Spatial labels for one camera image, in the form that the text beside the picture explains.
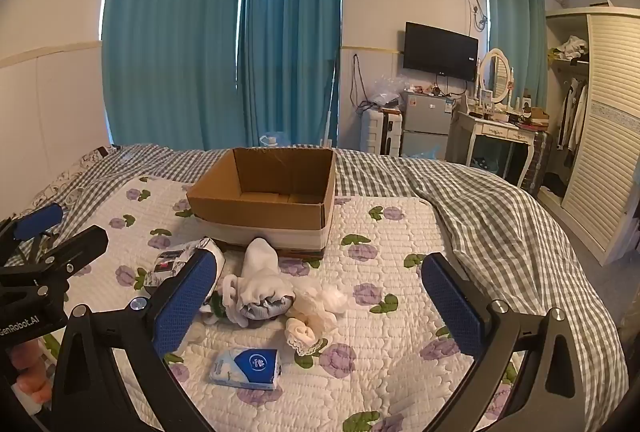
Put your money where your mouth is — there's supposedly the white patterned tissue pack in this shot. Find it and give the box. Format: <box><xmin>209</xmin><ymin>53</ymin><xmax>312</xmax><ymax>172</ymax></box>
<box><xmin>143</xmin><ymin>237</ymin><xmax>224</xmax><ymax>295</ymax></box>

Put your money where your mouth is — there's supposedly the blue tissue pack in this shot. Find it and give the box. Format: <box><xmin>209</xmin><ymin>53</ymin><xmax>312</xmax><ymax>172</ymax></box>
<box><xmin>208</xmin><ymin>348</ymin><xmax>281</xmax><ymax>391</ymax></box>

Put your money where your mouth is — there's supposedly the white sock bundle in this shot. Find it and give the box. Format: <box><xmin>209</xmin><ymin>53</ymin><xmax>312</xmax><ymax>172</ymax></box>
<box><xmin>220</xmin><ymin>237</ymin><xmax>295</xmax><ymax>328</ymax></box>

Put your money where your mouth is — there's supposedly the cream lace sock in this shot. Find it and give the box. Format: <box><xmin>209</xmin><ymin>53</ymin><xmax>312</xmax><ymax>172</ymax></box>
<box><xmin>284</xmin><ymin>278</ymin><xmax>348</xmax><ymax>356</ymax></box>

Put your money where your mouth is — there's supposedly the person's left hand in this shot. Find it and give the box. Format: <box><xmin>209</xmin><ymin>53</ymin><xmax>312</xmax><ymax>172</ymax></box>
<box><xmin>10</xmin><ymin>340</ymin><xmax>52</xmax><ymax>404</ymax></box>

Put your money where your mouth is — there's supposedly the grey checkered blanket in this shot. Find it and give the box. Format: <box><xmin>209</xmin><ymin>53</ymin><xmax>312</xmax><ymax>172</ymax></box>
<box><xmin>16</xmin><ymin>144</ymin><xmax>628</xmax><ymax>431</ymax></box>

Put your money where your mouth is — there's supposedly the floral white quilt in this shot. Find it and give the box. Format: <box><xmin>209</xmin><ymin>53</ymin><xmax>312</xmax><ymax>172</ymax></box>
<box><xmin>39</xmin><ymin>175</ymin><xmax>516</xmax><ymax>432</ymax></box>

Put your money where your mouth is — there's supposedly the white louvered wardrobe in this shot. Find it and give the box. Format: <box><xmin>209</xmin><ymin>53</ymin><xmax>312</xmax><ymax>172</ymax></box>
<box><xmin>538</xmin><ymin>6</ymin><xmax>639</xmax><ymax>265</ymax></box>

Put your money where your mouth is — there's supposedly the brown cardboard box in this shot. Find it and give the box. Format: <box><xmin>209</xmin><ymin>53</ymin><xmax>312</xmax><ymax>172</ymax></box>
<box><xmin>186</xmin><ymin>147</ymin><xmax>336</xmax><ymax>257</ymax></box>

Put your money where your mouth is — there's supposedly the large teal curtain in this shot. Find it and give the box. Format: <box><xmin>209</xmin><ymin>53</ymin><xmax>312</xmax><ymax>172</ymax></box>
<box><xmin>101</xmin><ymin>0</ymin><xmax>245</xmax><ymax>149</ymax></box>

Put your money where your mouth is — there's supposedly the white dressing table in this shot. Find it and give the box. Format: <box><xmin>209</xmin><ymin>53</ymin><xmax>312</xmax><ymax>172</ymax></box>
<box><xmin>445</xmin><ymin>107</ymin><xmax>540</xmax><ymax>187</ymax></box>

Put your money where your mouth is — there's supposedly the grey mini fridge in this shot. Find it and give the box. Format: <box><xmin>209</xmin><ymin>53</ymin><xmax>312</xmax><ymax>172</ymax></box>
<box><xmin>401</xmin><ymin>92</ymin><xmax>454</xmax><ymax>160</ymax></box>

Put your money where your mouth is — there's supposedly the white suitcase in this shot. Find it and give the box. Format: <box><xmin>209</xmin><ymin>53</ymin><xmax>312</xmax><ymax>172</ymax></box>
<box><xmin>359</xmin><ymin>108</ymin><xmax>402</xmax><ymax>157</ymax></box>

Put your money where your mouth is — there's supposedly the middle teal curtain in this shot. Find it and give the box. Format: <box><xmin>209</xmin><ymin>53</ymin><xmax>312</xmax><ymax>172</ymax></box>
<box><xmin>238</xmin><ymin>0</ymin><xmax>342</xmax><ymax>146</ymax></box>

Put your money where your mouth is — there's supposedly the oval vanity mirror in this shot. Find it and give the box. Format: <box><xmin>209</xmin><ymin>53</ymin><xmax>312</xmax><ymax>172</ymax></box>
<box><xmin>475</xmin><ymin>48</ymin><xmax>514</xmax><ymax>104</ymax></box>

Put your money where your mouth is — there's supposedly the right teal curtain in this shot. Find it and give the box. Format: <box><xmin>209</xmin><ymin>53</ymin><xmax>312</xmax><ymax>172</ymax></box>
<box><xmin>489</xmin><ymin>0</ymin><xmax>548</xmax><ymax>108</ymax></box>

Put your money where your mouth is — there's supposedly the black wall television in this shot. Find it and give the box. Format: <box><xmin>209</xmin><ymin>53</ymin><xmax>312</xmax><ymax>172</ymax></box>
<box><xmin>404</xmin><ymin>22</ymin><xmax>478</xmax><ymax>81</ymax></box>

